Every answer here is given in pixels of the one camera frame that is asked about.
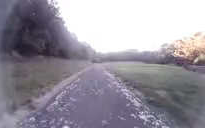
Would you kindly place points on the grass verge with leaves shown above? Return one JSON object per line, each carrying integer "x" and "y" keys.
{"x": 33, "y": 76}

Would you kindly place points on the pale kerb strip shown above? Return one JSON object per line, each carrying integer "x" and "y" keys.
{"x": 56, "y": 90}

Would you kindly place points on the grey asphalt path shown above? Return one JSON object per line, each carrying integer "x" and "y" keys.
{"x": 96, "y": 96}

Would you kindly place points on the dark wood of trees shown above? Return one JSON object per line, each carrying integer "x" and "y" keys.
{"x": 40, "y": 36}

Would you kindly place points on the grass field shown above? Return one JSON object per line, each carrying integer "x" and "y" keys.
{"x": 156, "y": 81}

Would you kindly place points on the sunlit row of trees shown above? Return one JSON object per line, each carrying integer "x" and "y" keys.
{"x": 176, "y": 51}

